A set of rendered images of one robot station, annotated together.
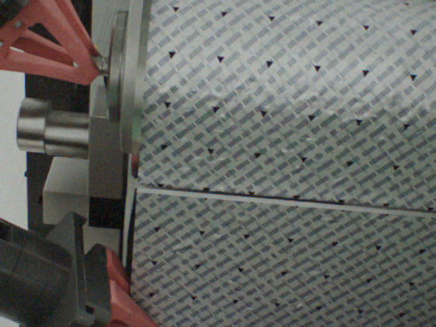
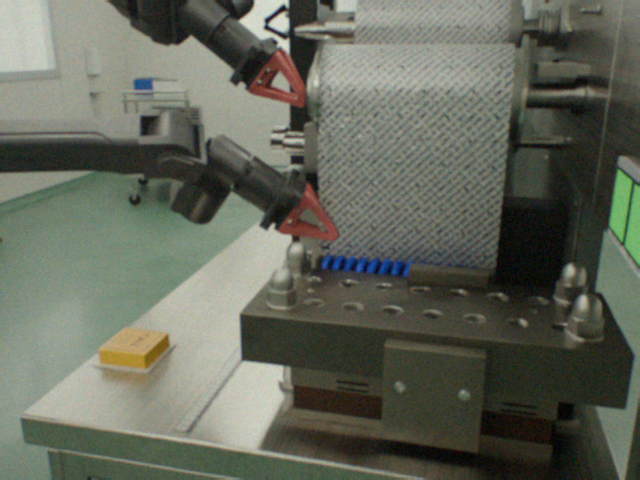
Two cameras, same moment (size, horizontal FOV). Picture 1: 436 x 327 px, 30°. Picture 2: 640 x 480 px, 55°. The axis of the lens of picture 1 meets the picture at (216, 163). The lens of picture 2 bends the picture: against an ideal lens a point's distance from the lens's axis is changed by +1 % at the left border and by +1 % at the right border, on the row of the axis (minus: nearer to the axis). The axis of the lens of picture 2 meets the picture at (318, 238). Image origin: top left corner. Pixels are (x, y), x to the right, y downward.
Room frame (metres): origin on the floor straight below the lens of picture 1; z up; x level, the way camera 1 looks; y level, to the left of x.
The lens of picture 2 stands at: (-0.32, -0.19, 1.31)
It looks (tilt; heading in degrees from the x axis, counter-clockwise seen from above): 18 degrees down; 18
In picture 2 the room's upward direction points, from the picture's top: straight up
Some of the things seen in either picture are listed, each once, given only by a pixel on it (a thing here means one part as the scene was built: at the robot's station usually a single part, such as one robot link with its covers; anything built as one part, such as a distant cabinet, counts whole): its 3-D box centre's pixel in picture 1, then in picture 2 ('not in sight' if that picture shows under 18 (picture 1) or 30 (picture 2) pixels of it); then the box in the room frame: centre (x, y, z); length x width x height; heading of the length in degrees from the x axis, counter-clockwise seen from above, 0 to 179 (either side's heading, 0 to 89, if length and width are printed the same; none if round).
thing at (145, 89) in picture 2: not in sight; (162, 138); (4.50, 2.81, 0.51); 0.91 x 0.58 x 1.02; 28
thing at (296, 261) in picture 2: not in sight; (296, 258); (0.37, 0.06, 1.05); 0.04 x 0.04 x 0.04
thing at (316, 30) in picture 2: not in sight; (312, 31); (0.74, 0.16, 1.33); 0.06 x 0.03 x 0.03; 94
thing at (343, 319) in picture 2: not in sight; (425, 325); (0.33, -0.12, 1.00); 0.40 x 0.16 x 0.06; 94
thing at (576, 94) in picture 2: not in sight; (551, 96); (0.52, -0.23, 1.25); 0.07 x 0.04 x 0.04; 94
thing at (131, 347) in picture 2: not in sight; (135, 347); (0.33, 0.28, 0.91); 0.07 x 0.07 x 0.02; 4
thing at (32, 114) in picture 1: (34, 124); (280, 139); (0.53, 0.14, 1.18); 0.04 x 0.02 x 0.04; 4
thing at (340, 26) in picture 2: not in sight; (346, 31); (0.75, 0.10, 1.33); 0.06 x 0.06 x 0.06; 4
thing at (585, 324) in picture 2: not in sight; (586, 314); (0.30, -0.28, 1.05); 0.04 x 0.04 x 0.04
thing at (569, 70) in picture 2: not in sight; (560, 67); (0.52, -0.24, 1.28); 0.06 x 0.05 x 0.02; 94
